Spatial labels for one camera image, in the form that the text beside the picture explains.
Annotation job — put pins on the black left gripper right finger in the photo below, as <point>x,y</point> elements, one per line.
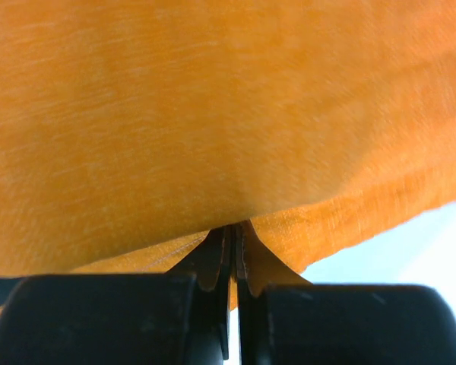
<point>284,319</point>

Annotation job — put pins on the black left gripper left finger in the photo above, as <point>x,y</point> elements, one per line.
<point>177,317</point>

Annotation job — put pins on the orange Mickey Mouse placemat cloth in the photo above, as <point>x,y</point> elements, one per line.
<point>128,129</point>

